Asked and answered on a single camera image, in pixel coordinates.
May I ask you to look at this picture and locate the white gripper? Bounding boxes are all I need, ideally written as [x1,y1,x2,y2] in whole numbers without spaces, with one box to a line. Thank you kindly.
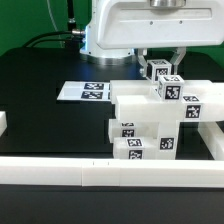
[95,0,224,77]

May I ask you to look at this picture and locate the white chair backrest frame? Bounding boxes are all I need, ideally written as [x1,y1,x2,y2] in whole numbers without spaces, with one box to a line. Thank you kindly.
[110,80,224,123]

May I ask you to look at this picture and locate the white chair seat part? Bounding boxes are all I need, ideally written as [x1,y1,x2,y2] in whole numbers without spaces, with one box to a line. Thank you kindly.
[156,121,180,160]

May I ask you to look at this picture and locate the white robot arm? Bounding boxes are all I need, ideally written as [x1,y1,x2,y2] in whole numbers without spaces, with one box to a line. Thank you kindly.
[80,0,224,74]

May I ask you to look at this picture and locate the black cables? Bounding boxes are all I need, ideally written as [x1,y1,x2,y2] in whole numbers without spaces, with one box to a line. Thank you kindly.
[21,0,86,49]

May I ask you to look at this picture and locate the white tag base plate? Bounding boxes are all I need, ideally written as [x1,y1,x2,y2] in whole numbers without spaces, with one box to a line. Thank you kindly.
[57,81,110,102]

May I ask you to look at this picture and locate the white front rail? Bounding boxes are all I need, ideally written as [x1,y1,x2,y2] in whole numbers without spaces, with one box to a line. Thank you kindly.
[0,156,224,188]

